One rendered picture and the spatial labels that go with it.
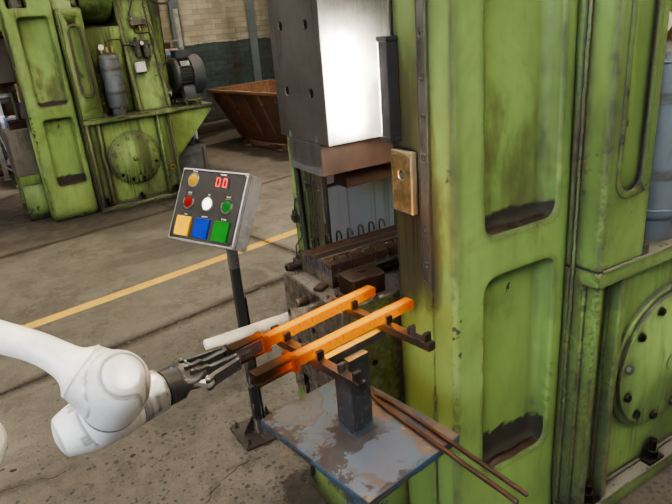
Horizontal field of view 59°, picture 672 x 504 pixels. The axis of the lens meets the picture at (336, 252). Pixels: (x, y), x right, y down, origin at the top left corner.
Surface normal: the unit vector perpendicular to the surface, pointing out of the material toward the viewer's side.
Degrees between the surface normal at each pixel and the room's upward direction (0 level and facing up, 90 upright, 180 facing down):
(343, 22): 90
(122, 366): 53
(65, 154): 90
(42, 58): 89
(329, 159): 90
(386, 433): 0
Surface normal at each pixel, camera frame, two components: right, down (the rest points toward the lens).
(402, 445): -0.08, -0.93
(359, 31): 0.51, 0.27
